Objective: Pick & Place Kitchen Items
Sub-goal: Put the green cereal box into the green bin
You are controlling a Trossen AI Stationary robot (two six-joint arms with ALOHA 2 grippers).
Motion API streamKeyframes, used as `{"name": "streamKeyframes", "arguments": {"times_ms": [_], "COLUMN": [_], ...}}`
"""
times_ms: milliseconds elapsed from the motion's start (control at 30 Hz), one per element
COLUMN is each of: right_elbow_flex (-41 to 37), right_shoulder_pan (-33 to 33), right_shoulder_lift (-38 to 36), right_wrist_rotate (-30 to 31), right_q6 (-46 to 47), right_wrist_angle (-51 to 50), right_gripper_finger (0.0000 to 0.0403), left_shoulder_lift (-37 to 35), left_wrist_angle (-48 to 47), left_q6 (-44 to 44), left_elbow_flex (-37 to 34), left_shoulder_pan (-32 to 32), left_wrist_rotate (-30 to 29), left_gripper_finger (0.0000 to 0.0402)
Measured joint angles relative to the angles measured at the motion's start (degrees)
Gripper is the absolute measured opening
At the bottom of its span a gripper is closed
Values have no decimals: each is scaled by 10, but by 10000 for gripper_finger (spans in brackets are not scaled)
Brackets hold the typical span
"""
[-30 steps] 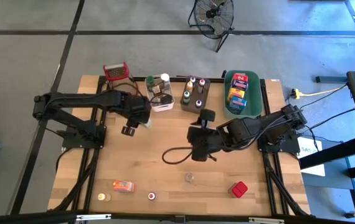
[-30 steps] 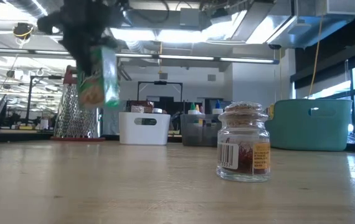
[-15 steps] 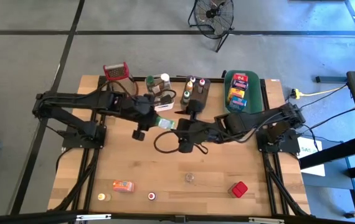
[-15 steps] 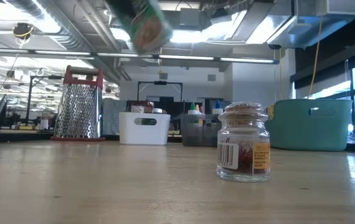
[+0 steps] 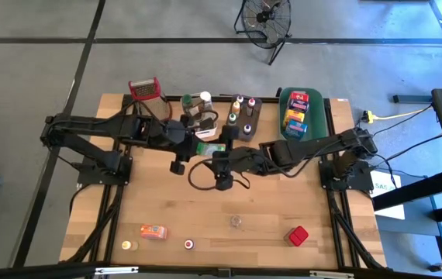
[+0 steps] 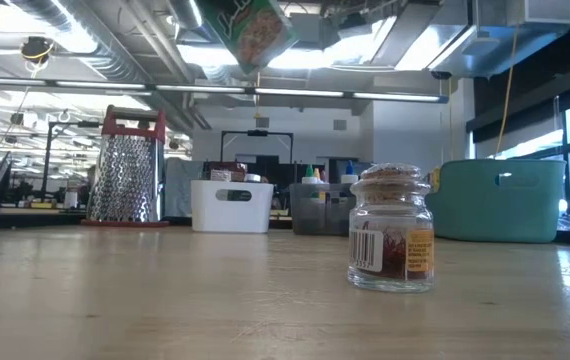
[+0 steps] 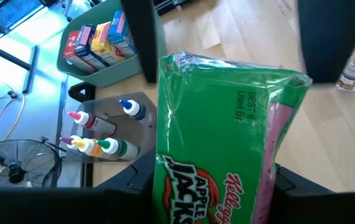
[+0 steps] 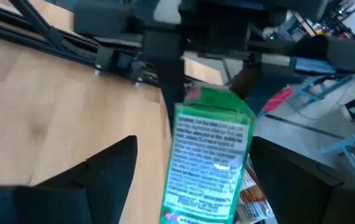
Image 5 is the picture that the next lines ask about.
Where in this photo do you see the yellow extension cord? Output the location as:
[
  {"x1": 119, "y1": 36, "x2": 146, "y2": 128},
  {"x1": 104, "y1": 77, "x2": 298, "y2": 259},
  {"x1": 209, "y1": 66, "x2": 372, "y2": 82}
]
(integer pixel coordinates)
[{"x1": 362, "y1": 103, "x2": 435, "y2": 125}]

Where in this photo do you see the blue Rice Krispies box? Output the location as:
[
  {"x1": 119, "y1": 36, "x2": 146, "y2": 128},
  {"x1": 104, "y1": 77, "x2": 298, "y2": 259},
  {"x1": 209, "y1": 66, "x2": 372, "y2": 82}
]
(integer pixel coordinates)
[{"x1": 284, "y1": 119, "x2": 309, "y2": 141}]

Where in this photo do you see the black crossbar with silver brackets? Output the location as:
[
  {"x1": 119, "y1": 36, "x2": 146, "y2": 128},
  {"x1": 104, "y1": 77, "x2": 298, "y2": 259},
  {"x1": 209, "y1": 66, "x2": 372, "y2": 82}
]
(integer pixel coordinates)
[{"x1": 0, "y1": 261, "x2": 442, "y2": 279}]

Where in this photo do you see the blue Frosted Flakes box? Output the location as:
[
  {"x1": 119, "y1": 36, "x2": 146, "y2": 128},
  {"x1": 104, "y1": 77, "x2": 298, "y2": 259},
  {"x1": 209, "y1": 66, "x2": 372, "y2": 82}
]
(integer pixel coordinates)
[{"x1": 287, "y1": 99, "x2": 310, "y2": 113}]

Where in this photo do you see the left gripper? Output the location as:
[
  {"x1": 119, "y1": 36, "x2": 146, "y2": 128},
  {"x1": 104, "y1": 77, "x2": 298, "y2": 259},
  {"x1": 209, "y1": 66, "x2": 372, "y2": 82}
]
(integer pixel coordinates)
[{"x1": 162, "y1": 115, "x2": 211, "y2": 176}]

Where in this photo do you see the green mini cereal box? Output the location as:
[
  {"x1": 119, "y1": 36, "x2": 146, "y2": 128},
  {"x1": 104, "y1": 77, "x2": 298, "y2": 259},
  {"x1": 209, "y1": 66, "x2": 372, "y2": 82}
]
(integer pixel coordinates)
[{"x1": 196, "y1": 142, "x2": 226, "y2": 157}]

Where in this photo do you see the white plastic bin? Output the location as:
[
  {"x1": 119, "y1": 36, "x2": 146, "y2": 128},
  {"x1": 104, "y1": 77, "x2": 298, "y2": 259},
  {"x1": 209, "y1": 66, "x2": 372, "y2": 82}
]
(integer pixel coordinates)
[{"x1": 179, "y1": 91, "x2": 218, "y2": 140}]

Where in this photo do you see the yellow-capped dropper bottle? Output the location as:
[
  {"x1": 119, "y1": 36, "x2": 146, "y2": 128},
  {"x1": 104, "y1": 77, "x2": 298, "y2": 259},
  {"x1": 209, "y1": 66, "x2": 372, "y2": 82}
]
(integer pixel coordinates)
[{"x1": 121, "y1": 239, "x2": 140, "y2": 252}]

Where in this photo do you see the red spice tin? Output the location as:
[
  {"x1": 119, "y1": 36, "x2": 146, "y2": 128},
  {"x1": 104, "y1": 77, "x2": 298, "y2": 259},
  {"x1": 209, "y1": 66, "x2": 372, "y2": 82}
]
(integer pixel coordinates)
[{"x1": 284, "y1": 225, "x2": 310, "y2": 248}]

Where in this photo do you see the black table frame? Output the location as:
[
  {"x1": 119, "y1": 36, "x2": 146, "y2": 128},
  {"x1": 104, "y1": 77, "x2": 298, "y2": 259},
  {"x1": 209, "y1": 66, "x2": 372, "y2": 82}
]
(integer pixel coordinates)
[{"x1": 60, "y1": 94, "x2": 387, "y2": 272}]

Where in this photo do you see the black cable bundle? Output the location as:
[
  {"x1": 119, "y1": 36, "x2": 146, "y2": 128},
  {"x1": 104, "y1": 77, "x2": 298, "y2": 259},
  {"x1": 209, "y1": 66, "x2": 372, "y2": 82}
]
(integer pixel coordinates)
[
  {"x1": 64, "y1": 184, "x2": 126, "y2": 265},
  {"x1": 329, "y1": 191, "x2": 385, "y2": 270}
]

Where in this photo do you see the grey metal bar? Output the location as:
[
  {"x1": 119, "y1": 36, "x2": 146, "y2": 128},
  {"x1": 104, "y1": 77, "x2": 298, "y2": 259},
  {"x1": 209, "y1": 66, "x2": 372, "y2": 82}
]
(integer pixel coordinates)
[{"x1": 393, "y1": 94, "x2": 433, "y2": 105}]

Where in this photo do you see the green plastic bin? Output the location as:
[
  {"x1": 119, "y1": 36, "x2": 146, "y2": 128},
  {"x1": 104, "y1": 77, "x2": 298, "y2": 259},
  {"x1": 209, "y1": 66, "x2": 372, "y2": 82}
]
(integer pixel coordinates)
[{"x1": 278, "y1": 87, "x2": 329, "y2": 143}]

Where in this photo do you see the white paper sheet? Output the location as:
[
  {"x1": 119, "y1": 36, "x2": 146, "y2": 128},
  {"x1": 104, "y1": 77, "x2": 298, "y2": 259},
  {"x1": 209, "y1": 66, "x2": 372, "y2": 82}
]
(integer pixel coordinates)
[{"x1": 370, "y1": 170, "x2": 406, "y2": 220}]

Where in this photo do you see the yellow mini cereal box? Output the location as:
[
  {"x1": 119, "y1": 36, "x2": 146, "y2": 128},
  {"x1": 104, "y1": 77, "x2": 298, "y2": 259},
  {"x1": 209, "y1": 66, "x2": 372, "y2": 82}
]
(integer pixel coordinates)
[{"x1": 284, "y1": 109, "x2": 306, "y2": 124}]

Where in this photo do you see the green-lidded spice jar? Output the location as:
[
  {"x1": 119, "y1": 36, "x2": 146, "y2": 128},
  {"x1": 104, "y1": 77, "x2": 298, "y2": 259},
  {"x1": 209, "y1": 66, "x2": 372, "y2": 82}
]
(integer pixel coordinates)
[{"x1": 181, "y1": 93, "x2": 194, "y2": 113}]

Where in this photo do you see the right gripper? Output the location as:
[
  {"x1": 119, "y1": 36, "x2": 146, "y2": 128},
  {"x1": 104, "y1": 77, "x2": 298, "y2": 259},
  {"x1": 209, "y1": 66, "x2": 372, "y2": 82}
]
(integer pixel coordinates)
[{"x1": 205, "y1": 126, "x2": 268, "y2": 191}]

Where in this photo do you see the grey plastic bin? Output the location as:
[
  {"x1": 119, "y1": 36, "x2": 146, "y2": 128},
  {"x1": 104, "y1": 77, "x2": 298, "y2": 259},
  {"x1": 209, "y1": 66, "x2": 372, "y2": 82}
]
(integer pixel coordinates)
[{"x1": 224, "y1": 94, "x2": 264, "y2": 143}]

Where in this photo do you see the black floor fan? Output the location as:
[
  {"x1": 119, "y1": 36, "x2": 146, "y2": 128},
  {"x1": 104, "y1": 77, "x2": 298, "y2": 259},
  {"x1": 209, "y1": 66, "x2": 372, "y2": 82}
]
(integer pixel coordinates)
[{"x1": 233, "y1": 0, "x2": 292, "y2": 66}]

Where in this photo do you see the orange mini cereal box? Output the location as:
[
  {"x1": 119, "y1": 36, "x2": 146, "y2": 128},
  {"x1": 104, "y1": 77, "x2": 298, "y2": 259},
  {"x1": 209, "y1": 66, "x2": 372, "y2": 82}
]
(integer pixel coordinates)
[{"x1": 140, "y1": 224, "x2": 168, "y2": 241}]

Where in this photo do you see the white-lidded spice jar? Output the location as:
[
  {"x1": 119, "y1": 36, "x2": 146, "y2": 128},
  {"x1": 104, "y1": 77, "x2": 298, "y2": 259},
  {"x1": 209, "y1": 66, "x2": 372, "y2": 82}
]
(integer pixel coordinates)
[{"x1": 199, "y1": 91, "x2": 213, "y2": 112}]

